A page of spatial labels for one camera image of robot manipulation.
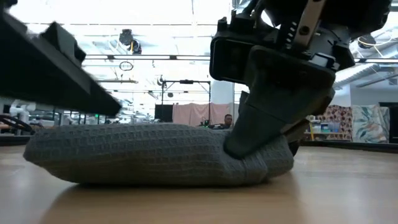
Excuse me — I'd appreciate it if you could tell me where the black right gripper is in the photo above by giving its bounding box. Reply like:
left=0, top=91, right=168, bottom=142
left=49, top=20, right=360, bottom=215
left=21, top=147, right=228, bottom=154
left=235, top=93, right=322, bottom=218
left=223, top=0, right=356, bottom=161

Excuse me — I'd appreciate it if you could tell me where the grey waffle-weave towel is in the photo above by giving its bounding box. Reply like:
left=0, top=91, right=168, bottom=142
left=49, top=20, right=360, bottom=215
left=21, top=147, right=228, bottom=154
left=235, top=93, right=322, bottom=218
left=23, top=123, right=295, bottom=188

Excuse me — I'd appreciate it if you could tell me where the brown floral fabric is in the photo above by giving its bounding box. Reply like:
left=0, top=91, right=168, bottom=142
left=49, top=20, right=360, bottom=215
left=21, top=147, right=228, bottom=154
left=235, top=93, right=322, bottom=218
left=306, top=104, right=354, bottom=142

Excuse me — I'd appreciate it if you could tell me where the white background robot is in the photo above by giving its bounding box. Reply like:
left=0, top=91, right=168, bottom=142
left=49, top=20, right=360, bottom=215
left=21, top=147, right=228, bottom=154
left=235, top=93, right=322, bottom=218
left=8, top=99, right=31, bottom=126

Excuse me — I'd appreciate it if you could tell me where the person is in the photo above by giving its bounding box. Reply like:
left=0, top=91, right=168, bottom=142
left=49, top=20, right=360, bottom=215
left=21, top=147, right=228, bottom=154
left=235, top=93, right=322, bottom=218
left=220, top=113, right=235, bottom=130

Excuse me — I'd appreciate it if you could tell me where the teal leaf-print fabric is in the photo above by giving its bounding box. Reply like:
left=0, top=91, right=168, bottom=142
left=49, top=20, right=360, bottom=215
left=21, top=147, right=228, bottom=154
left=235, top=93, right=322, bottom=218
left=351, top=105, right=391, bottom=144

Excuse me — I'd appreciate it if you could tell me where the black robot with green light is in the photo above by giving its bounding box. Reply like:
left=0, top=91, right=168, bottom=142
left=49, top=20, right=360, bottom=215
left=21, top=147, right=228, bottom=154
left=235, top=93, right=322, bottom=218
left=198, top=119, right=223, bottom=129

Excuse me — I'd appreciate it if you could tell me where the pink hanging cloth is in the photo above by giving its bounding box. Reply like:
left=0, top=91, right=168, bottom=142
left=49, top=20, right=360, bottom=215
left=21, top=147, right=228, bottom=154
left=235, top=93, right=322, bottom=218
left=172, top=102, right=240, bottom=127

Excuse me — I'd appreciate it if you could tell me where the small black monitor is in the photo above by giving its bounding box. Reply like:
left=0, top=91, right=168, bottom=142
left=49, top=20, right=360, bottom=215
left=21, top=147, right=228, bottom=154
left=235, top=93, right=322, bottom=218
left=154, top=103, right=174, bottom=124

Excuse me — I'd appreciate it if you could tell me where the black curved hose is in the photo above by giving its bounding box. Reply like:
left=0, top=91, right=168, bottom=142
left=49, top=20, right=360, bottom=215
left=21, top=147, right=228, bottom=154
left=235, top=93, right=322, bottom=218
left=0, top=113, right=34, bottom=135

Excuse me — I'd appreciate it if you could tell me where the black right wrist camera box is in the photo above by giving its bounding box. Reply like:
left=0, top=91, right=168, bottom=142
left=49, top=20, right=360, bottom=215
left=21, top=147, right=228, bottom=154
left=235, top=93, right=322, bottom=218
left=210, top=17, right=262, bottom=85

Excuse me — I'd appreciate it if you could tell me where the black aluminium table frame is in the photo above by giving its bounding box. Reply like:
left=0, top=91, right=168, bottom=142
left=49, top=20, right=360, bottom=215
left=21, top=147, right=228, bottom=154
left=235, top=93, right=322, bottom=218
left=0, top=133, right=398, bottom=154

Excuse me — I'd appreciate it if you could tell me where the black ceiling cable reel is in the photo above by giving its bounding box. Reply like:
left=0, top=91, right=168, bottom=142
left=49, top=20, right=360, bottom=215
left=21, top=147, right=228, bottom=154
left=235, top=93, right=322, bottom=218
left=118, top=28, right=143, bottom=55
left=356, top=32, right=377, bottom=50

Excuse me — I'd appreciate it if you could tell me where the black metal camera stand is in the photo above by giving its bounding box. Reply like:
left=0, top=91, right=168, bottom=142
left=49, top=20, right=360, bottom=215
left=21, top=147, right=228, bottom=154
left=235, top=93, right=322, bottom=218
left=160, top=78, right=212, bottom=127

